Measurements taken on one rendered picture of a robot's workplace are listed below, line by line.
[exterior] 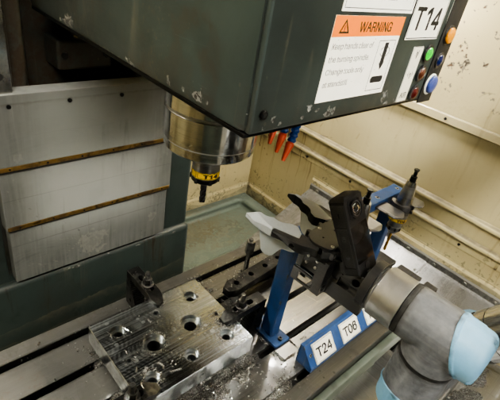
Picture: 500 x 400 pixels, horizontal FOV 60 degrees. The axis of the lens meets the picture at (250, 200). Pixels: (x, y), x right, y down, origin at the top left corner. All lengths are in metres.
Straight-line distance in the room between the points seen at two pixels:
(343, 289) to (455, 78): 1.05
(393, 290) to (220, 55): 0.36
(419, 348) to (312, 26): 0.40
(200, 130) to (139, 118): 0.54
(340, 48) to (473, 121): 1.04
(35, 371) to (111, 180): 0.50
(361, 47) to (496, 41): 0.96
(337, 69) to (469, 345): 0.36
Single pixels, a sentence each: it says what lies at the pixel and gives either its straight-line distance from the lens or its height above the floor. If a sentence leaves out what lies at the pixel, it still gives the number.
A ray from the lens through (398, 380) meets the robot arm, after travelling 0.65.
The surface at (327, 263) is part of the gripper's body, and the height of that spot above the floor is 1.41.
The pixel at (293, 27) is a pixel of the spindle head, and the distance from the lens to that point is 0.49.
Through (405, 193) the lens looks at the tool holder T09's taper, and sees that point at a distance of 1.23.
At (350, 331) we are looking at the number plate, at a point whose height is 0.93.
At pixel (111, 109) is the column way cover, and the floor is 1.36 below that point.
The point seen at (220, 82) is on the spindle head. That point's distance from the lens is 0.51.
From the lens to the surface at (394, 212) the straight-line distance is 1.21.
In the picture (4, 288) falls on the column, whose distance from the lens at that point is 1.35.
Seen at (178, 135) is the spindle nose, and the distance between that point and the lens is 0.69.
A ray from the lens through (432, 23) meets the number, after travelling 0.75.
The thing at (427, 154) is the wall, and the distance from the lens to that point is 1.65.
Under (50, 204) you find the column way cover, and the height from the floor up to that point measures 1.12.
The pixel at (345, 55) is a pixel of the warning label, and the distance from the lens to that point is 0.58.
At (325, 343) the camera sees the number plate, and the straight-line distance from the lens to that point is 1.16.
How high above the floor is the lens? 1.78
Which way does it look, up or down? 31 degrees down
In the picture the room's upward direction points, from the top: 11 degrees clockwise
